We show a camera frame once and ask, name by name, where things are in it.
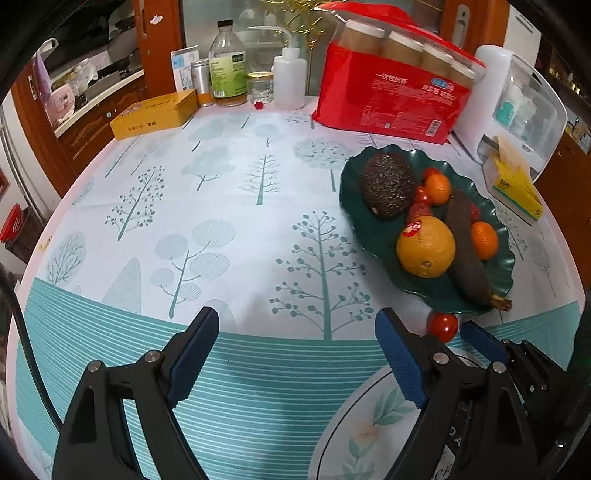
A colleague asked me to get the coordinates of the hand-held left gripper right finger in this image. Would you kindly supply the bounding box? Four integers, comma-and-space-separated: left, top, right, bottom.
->
375, 308, 539, 480

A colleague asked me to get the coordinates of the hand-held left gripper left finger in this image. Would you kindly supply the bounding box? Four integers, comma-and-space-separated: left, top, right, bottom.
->
52, 307, 220, 480

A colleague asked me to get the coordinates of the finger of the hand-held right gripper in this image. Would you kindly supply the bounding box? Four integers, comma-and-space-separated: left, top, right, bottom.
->
459, 320, 525, 370

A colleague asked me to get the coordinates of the small tangerine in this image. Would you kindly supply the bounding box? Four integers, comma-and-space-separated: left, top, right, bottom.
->
425, 173, 452, 206
471, 222, 500, 261

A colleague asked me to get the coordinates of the dark green scalloped plate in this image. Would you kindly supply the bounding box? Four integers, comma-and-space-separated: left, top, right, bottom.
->
339, 144, 515, 317

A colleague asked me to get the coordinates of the dark overripe banana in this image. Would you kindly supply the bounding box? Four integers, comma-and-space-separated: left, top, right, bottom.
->
444, 190, 513, 311

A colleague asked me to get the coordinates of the large orange with red sticker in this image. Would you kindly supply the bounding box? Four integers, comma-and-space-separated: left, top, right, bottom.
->
396, 216, 457, 278

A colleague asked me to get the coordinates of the tree print tablecloth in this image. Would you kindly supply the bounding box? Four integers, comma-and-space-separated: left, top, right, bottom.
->
9, 95, 585, 480

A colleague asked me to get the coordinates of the yellow tissue box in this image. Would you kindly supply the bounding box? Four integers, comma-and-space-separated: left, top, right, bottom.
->
482, 136, 546, 223

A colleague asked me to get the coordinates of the dark avocado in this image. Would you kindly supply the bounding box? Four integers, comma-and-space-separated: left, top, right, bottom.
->
360, 154, 416, 221

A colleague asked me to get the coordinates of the red plastic basket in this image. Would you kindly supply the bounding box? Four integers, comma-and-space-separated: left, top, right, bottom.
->
0, 203, 24, 245

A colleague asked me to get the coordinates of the yellow tin box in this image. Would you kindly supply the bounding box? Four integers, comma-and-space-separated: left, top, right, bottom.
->
110, 89, 199, 140

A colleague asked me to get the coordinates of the white appliance with clear cover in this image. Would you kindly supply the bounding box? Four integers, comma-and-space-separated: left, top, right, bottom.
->
450, 45, 568, 183

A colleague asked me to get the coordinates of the red paper cup package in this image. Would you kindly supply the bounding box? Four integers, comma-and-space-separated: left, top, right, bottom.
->
311, 1, 488, 145

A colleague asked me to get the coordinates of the small glass jar yellow lid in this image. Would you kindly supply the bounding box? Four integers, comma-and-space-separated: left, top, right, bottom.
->
247, 71, 276, 104

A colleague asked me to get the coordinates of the metal can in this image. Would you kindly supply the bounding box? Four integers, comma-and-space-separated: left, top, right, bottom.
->
191, 58, 214, 108

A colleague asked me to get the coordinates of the white blue leaflet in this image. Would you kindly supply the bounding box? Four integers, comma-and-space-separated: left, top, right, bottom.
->
170, 46, 200, 93

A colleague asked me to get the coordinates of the white squeeze bottle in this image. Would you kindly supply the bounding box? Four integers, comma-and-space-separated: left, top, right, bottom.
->
247, 25, 306, 110

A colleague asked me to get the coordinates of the glass bottle with green label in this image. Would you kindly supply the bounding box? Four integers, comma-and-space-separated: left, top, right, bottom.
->
209, 19, 247, 108

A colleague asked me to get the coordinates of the wooden cabinet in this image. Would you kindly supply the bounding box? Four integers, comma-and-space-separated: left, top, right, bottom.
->
11, 0, 185, 195

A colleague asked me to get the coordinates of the purple plastic bag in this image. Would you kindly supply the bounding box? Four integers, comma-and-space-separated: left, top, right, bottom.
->
33, 39, 60, 100

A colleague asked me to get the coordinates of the black cable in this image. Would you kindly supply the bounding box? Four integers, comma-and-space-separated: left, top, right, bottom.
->
0, 270, 63, 428

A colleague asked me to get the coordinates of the silver door handle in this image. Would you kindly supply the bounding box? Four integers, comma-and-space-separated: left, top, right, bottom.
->
455, 4, 472, 40

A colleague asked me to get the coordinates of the gold wire ornament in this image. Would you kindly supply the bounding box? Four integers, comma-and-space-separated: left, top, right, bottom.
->
261, 0, 340, 51

